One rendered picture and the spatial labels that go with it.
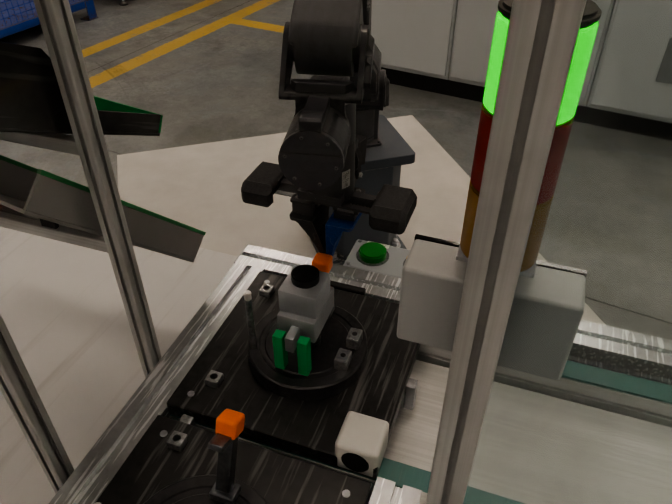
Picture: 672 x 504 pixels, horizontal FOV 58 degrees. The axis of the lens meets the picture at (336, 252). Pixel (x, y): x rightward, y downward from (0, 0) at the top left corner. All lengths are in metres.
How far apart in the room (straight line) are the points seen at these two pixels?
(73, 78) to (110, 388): 0.45
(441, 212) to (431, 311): 0.74
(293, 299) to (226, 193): 0.62
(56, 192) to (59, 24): 0.16
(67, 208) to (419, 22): 3.23
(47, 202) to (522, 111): 0.47
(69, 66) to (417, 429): 0.52
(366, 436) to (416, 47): 3.31
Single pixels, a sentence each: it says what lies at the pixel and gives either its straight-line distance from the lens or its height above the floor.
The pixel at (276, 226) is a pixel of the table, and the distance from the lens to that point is 1.11.
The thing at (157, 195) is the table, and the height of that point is 0.86.
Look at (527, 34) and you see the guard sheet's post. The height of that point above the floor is 1.41.
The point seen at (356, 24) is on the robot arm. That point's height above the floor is 1.34.
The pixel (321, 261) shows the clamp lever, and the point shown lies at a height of 1.08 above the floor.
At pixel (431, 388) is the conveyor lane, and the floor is 0.92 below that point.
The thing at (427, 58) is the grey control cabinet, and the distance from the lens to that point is 3.79.
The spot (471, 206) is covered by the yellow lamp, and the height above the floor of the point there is 1.30.
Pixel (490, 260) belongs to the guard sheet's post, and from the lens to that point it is 0.37.
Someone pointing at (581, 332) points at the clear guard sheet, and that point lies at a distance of 0.40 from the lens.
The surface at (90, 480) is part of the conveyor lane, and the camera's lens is 0.69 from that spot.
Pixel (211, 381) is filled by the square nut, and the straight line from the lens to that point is 0.69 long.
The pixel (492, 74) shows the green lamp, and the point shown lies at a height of 1.38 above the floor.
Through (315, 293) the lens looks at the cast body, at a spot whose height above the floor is 1.09.
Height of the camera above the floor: 1.50
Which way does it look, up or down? 38 degrees down
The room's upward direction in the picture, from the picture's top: straight up
